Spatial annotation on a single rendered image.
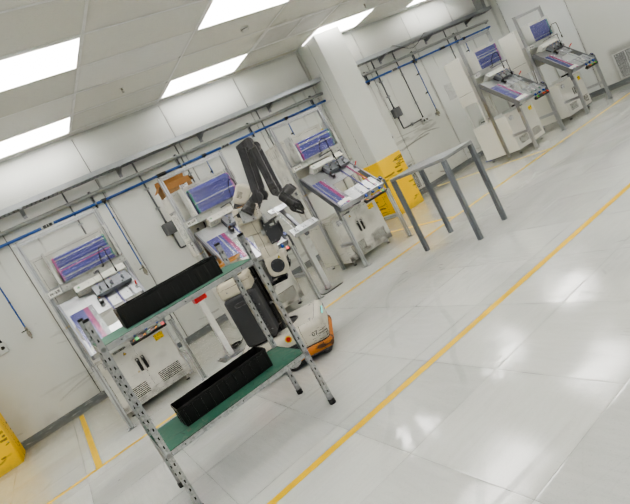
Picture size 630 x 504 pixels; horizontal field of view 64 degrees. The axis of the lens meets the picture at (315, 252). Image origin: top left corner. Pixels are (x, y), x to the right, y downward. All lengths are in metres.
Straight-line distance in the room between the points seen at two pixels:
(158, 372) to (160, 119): 3.56
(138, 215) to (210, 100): 1.95
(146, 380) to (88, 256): 1.29
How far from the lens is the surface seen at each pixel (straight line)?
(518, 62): 9.72
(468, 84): 8.51
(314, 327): 3.64
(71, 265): 5.20
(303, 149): 6.10
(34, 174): 6.89
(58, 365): 6.71
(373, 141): 7.96
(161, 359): 5.15
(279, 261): 3.74
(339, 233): 5.93
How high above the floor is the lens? 1.19
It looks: 8 degrees down
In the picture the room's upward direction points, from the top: 28 degrees counter-clockwise
